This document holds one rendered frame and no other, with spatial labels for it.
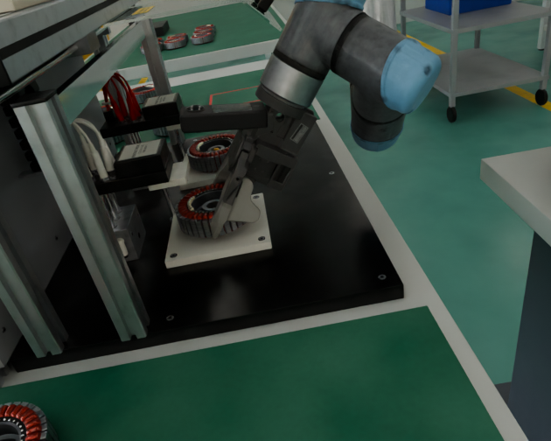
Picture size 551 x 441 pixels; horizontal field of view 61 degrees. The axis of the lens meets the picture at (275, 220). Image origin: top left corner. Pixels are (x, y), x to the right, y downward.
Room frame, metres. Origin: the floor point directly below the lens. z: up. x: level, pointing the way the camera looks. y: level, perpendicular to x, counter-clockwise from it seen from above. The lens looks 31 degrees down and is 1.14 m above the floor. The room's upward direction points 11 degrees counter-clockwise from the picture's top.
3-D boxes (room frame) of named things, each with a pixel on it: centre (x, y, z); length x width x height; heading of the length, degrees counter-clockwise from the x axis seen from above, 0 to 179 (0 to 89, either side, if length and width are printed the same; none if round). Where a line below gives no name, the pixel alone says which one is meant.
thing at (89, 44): (0.83, 0.26, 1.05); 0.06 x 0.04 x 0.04; 0
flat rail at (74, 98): (0.73, 0.19, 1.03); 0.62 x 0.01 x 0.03; 0
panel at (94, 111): (0.73, 0.34, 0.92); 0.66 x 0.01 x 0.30; 0
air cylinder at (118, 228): (0.61, 0.23, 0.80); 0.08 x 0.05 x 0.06; 0
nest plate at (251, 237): (0.61, 0.09, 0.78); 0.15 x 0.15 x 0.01; 0
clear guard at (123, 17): (0.92, 0.09, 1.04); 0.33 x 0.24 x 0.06; 90
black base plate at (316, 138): (0.73, 0.10, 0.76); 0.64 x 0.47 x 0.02; 0
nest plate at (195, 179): (0.85, 0.09, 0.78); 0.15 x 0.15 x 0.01; 0
